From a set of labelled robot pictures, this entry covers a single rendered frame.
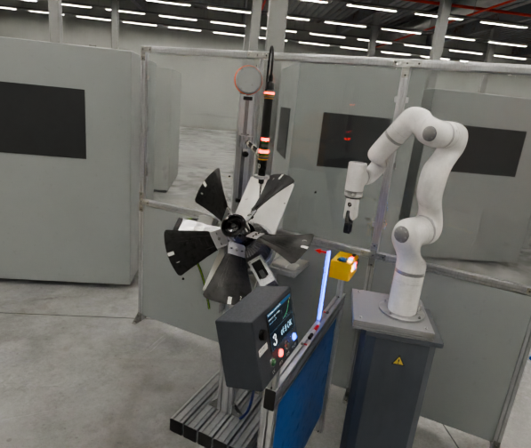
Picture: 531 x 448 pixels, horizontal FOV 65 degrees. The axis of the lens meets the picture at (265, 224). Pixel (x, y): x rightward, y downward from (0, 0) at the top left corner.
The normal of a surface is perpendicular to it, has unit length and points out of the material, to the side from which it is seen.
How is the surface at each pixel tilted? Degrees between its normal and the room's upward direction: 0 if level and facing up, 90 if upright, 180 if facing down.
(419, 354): 90
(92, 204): 90
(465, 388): 90
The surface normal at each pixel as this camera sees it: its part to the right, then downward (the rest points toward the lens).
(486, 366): -0.43, 0.21
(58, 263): 0.08, 0.29
